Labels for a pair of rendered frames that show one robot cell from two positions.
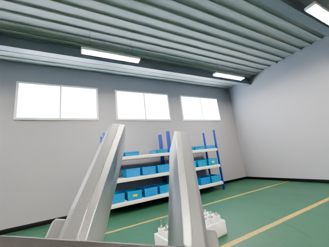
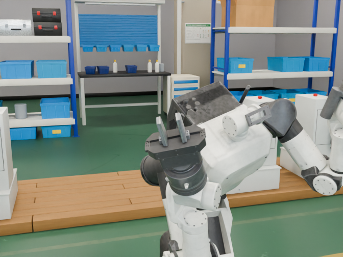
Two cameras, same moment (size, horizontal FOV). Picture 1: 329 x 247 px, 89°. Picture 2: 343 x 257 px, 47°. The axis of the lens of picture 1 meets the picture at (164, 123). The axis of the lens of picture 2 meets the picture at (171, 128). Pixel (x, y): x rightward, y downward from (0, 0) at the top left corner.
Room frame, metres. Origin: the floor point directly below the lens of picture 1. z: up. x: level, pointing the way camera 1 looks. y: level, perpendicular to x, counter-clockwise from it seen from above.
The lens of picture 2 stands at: (0.83, 0.17, 1.28)
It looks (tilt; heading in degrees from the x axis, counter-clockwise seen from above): 13 degrees down; 192
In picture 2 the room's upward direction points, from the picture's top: straight up
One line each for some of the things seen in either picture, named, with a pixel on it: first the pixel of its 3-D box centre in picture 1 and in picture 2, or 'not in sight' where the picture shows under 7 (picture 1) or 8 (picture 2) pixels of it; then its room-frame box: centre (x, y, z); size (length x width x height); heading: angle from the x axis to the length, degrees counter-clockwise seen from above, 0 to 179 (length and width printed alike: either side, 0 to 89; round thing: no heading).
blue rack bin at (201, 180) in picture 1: (200, 180); not in sight; (5.63, -0.94, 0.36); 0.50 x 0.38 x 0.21; 27
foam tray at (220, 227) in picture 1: (206, 227); not in sight; (2.76, -0.45, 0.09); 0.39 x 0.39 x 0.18; 31
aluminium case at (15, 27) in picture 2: not in sight; (16, 28); (-3.90, -2.84, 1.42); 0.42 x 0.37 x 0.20; 31
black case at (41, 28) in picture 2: not in sight; (47, 29); (-4.07, -2.50, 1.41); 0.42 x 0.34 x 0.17; 29
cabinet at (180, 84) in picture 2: not in sight; (180, 96); (-5.69, -1.04, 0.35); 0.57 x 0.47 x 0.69; 28
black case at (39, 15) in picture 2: not in sight; (47, 16); (-4.07, -2.50, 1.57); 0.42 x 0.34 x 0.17; 27
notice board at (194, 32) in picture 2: not in sight; (198, 33); (-6.36, -0.85, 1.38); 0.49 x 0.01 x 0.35; 118
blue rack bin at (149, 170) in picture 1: (146, 170); not in sight; (4.80, 0.64, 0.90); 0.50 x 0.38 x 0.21; 26
